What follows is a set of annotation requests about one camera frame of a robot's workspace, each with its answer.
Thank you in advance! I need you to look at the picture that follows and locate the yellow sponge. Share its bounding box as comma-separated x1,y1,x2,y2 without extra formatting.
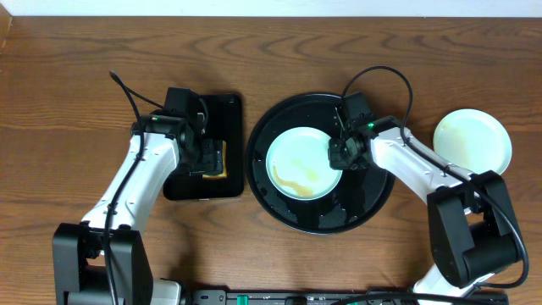
202,140,227,180

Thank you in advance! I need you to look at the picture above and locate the mint plate with two drops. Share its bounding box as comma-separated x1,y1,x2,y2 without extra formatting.
265,127,342,201

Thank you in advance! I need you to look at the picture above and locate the mint plate with sauce smear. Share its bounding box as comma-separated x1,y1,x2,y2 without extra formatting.
433,108,512,175

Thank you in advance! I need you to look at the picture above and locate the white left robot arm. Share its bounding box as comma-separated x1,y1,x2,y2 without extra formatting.
52,114,226,304

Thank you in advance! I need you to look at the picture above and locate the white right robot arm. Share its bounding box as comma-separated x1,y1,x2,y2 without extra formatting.
329,116,529,303

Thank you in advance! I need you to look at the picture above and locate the black rectangular tray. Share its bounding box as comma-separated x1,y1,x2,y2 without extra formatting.
163,94,245,201

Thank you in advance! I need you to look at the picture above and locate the round black tray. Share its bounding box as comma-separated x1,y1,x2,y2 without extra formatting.
246,93,395,235

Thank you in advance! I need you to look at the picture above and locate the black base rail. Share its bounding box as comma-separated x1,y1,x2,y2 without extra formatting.
180,290,510,305

